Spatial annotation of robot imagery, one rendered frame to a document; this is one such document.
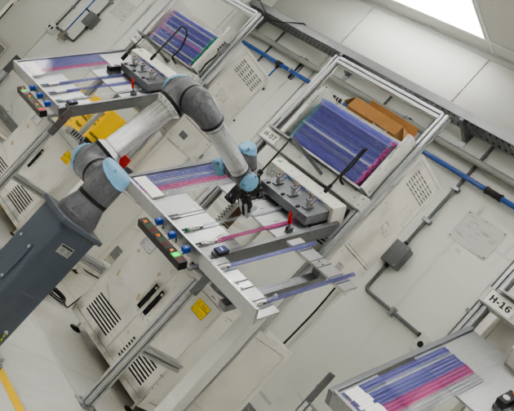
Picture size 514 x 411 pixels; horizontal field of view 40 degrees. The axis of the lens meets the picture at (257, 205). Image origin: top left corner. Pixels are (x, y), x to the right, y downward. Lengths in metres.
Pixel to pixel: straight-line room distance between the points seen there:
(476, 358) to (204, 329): 1.11
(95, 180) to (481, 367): 1.47
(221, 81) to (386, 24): 1.97
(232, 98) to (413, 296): 1.67
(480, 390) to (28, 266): 1.54
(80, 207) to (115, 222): 1.98
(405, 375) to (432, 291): 2.08
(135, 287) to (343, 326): 1.73
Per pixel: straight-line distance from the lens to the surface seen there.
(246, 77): 4.37
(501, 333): 2.89
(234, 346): 2.61
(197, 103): 2.46
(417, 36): 5.64
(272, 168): 3.38
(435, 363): 2.54
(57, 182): 4.05
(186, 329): 3.05
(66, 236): 2.37
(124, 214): 4.36
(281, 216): 3.10
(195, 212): 3.02
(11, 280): 2.39
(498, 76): 5.19
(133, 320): 3.25
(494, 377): 2.61
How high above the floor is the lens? 0.91
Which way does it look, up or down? 2 degrees up
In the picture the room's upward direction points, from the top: 43 degrees clockwise
